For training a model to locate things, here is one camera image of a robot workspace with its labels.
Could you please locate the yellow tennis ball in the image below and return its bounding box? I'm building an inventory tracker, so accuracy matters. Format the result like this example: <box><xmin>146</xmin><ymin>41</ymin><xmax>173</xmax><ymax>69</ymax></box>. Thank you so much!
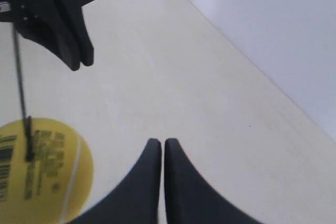
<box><xmin>1</xmin><ymin>118</ymin><xmax>94</xmax><ymax>223</ymax></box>

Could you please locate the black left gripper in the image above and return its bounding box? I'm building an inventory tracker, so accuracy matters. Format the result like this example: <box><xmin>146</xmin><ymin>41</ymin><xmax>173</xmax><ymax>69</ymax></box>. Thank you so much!
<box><xmin>1</xmin><ymin>0</ymin><xmax>94</xmax><ymax>71</ymax></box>

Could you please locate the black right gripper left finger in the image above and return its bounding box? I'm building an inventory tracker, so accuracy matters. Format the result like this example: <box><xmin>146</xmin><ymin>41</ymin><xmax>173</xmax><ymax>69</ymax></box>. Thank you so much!
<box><xmin>71</xmin><ymin>138</ymin><xmax>161</xmax><ymax>224</ymax></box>

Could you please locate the thin black hanging string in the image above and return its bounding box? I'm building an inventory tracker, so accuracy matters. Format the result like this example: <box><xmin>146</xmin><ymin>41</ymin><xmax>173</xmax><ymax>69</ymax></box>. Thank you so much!
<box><xmin>11</xmin><ymin>22</ymin><xmax>34</xmax><ymax>162</ymax></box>

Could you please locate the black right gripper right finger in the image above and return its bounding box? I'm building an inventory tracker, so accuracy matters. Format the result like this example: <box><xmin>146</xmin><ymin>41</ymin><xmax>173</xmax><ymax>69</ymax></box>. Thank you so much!
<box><xmin>164</xmin><ymin>138</ymin><xmax>261</xmax><ymax>223</ymax></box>

